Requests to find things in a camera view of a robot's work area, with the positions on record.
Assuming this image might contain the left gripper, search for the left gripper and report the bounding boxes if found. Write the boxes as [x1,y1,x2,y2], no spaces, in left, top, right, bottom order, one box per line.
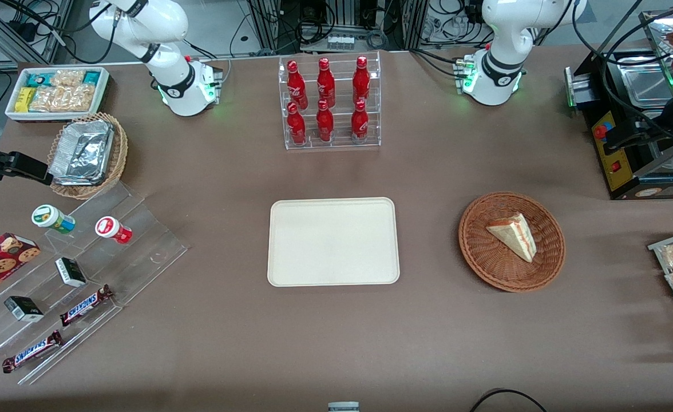
[603,109,673,152]

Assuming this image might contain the triangle sandwich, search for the triangle sandwich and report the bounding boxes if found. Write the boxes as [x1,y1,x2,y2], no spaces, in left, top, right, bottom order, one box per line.
[486,213,537,263]

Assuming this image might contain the light tan wicker basket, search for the light tan wicker basket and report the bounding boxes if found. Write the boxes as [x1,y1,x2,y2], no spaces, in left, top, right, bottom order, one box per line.
[47,112,129,200]

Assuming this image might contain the brown round wicker basket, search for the brown round wicker basket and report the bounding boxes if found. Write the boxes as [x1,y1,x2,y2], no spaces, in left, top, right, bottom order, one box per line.
[458,191,566,293]

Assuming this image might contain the cream rectangular tray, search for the cream rectangular tray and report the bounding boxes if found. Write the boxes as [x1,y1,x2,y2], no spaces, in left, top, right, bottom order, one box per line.
[267,197,401,287]

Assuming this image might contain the black food warmer machine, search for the black food warmer machine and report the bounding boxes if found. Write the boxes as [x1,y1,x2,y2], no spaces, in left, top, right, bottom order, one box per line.
[565,9,673,201]

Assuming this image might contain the black box silver plate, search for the black box silver plate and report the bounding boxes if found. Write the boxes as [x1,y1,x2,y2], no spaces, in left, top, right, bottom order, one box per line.
[564,66,598,110]

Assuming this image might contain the green lid cup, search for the green lid cup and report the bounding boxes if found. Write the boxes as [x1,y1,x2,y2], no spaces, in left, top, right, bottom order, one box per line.
[31,204,76,235]

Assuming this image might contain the yellow snack pack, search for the yellow snack pack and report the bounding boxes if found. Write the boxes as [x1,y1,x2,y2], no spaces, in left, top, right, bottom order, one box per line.
[15,87,37,113]

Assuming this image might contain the clear cracker bag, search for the clear cracker bag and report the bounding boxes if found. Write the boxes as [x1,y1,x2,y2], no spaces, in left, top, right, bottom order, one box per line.
[62,84,98,112]
[29,86,65,113]
[50,69,85,88]

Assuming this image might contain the red lid cup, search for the red lid cup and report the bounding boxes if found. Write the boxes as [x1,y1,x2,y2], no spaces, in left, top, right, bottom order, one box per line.
[95,216,133,245]

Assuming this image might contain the white snack bin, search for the white snack bin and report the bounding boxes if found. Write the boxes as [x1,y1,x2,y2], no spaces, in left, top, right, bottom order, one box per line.
[5,66,112,122]

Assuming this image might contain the small black box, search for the small black box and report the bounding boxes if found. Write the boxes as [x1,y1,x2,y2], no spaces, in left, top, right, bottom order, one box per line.
[4,296,45,323]
[55,257,87,288]

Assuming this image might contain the Snickers bar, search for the Snickers bar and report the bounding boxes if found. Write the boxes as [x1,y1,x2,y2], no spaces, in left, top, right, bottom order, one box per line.
[2,330,64,374]
[60,284,114,327]

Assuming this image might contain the clear acrylic tiered stand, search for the clear acrylic tiered stand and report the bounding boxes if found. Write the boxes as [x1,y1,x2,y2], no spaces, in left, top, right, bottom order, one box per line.
[0,180,189,385]

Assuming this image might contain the red cola bottle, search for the red cola bottle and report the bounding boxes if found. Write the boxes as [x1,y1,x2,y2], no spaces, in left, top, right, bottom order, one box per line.
[287,60,307,109]
[287,102,307,145]
[353,56,371,105]
[316,99,335,142]
[351,99,370,141]
[316,57,336,108]

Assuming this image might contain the clear acrylic bottle rack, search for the clear acrylic bottle rack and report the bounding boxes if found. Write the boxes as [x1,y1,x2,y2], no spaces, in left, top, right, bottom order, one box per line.
[278,50,382,150]

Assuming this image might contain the black table cable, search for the black table cable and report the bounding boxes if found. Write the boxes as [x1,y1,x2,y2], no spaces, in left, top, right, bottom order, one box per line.
[469,389,548,412]

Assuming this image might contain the aluminium frame rack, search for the aluminium frame rack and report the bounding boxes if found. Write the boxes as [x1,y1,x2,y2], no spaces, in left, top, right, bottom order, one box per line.
[248,0,429,53]

